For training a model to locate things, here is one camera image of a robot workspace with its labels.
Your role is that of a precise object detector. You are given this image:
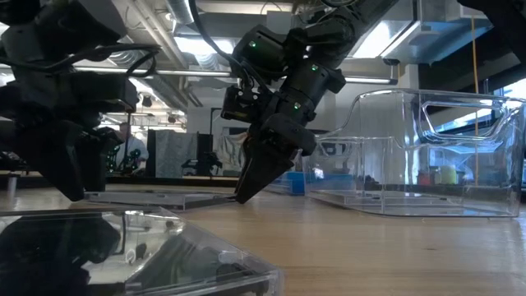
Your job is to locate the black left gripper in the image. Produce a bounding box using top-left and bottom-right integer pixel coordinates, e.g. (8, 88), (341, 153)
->
(0, 72), (140, 202)

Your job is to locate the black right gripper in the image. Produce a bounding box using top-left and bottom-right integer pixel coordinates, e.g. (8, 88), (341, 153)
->
(233, 92), (318, 205)

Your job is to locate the blue jewel case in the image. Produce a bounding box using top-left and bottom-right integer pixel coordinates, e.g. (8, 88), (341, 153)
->
(266, 187), (354, 196)
(270, 178), (354, 188)
(285, 171), (354, 181)

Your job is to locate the white draped cloth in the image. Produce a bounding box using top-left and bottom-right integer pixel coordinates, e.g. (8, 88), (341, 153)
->
(215, 131), (247, 173)

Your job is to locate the grey partition panel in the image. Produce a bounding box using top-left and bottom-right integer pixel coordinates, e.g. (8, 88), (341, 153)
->
(145, 129), (213, 178)

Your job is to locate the silver ceiling pipe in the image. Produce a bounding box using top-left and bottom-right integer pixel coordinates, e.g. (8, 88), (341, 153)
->
(73, 67), (233, 79)

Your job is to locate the ceiling light strip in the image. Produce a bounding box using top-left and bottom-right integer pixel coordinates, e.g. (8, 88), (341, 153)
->
(344, 76), (399, 86)

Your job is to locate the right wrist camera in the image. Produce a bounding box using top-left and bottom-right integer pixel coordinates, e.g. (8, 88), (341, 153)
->
(220, 84), (268, 124)

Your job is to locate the black metal table frame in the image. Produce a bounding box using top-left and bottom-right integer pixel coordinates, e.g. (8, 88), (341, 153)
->
(0, 170), (247, 191)

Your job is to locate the silver round duct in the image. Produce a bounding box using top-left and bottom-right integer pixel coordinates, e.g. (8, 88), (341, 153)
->
(164, 0), (196, 25)

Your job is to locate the grey ceiling duct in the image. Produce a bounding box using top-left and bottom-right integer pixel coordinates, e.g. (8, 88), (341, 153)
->
(348, 0), (494, 67)

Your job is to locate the yellow extension cord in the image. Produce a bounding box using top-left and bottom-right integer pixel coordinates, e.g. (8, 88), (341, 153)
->
(470, 16), (481, 188)

